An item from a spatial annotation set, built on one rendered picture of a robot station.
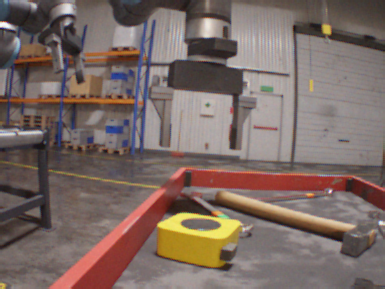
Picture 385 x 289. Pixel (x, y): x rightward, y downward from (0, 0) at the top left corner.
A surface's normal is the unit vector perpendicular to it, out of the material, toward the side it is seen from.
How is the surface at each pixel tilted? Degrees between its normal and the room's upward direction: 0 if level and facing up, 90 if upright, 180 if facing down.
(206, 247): 90
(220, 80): 90
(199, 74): 90
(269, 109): 90
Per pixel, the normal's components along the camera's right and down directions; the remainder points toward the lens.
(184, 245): -0.40, 0.02
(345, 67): -0.11, 0.04
